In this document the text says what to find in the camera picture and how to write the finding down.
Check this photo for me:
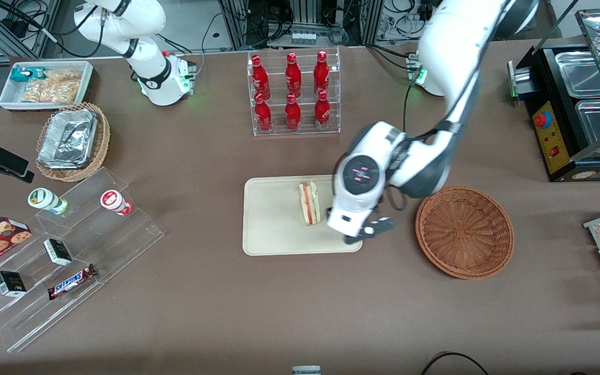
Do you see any triangle sandwich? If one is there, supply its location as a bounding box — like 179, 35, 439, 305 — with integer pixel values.
298, 180, 322, 227

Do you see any beige rectangular tray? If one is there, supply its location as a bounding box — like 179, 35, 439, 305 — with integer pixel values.
242, 174, 363, 257

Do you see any red soda bottle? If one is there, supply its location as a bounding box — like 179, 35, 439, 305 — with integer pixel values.
284, 93, 302, 131
314, 51, 331, 95
254, 93, 273, 132
251, 55, 271, 99
285, 52, 303, 98
314, 90, 332, 130

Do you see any round brown wicker basket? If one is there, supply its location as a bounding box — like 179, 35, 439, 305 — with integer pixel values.
415, 185, 515, 280

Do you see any oval tan wicker basket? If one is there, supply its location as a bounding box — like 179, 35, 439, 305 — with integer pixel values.
35, 102, 111, 182

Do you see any clear bag of crackers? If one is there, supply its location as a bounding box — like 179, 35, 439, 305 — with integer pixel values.
21, 70, 82, 104

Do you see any black food warmer appliance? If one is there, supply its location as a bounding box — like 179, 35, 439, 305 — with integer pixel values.
507, 8, 600, 182

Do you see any clear acrylic bottle rack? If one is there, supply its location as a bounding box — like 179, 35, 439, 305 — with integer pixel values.
247, 47, 341, 137

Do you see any Snickers chocolate bar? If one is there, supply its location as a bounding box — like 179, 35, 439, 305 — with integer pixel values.
47, 264, 98, 301

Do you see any clear acrylic step stand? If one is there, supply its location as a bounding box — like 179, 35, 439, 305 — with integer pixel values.
0, 167, 165, 353

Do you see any red lid yogurt cup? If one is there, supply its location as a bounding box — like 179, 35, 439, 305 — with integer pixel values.
100, 190, 133, 217

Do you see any stack of foil containers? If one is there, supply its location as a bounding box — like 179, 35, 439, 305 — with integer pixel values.
37, 108, 98, 169

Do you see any small black box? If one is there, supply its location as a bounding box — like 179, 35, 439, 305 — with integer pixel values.
43, 239, 72, 267
0, 271, 28, 298

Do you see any aluminium frame rack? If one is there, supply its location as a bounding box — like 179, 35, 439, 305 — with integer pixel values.
219, 0, 386, 50

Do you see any green lid yogurt cup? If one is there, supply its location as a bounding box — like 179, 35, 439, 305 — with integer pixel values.
28, 187, 69, 216

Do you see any black clamp device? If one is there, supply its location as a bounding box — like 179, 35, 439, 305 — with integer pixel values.
0, 134, 35, 184

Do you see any white rectangular snack bin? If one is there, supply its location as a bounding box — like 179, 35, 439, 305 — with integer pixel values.
0, 61, 94, 112

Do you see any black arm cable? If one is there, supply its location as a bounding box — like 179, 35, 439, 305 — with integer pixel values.
403, 82, 455, 142

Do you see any black floor cable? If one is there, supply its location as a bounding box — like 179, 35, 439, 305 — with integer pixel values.
421, 352, 490, 375

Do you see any teal snack packet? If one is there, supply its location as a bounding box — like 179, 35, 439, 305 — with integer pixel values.
10, 67, 48, 83

